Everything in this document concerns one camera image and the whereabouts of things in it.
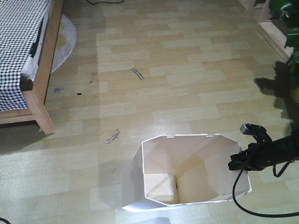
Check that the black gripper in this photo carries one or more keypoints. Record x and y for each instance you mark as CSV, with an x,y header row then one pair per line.
x,y
246,160

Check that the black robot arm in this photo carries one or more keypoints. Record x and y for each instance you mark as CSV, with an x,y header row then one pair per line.
x,y
265,153

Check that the white octagonal trash bin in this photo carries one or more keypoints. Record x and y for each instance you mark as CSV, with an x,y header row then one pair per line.
x,y
171,172

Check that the wooden shelf unit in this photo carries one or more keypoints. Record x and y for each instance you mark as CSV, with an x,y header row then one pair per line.
x,y
269,24

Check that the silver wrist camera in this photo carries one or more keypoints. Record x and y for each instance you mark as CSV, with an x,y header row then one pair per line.
x,y
244,129

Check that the grey round rug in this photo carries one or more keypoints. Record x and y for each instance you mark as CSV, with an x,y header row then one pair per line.
x,y
66,41

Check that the green potted plant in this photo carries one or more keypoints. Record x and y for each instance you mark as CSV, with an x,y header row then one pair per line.
x,y
290,10

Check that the black white checkered bedding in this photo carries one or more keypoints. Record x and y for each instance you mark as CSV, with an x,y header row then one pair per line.
x,y
20,21

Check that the wooden bed frame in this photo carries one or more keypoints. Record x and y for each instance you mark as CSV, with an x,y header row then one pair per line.
x,y
35,97

